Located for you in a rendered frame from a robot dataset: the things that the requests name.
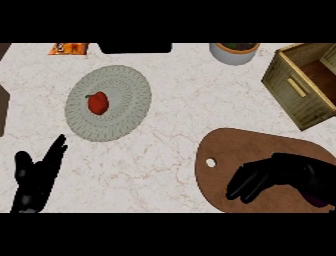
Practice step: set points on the round grey woven placemat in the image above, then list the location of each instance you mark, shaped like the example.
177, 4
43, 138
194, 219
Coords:
121, 110

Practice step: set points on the black appliance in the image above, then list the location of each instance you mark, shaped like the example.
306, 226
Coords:
135, 48

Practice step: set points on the grey plant pot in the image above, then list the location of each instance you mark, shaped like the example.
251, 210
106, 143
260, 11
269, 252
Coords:
232, 55

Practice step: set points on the pale wooden basket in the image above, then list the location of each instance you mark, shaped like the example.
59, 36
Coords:
319, 83

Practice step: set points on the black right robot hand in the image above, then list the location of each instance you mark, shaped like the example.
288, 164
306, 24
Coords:
294, 173

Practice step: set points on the orange snack packet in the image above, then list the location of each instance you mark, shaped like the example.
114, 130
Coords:
70, 48

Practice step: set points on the dark purple eggplant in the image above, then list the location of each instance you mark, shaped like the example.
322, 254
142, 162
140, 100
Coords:
318, 201

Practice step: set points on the brown wooden cutting board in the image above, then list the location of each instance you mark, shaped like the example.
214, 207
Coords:
254, 150

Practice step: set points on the red bell pepper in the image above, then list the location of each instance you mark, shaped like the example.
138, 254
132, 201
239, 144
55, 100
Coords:
98, 103

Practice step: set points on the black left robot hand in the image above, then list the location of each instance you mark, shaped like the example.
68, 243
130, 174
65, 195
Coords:
34, 181

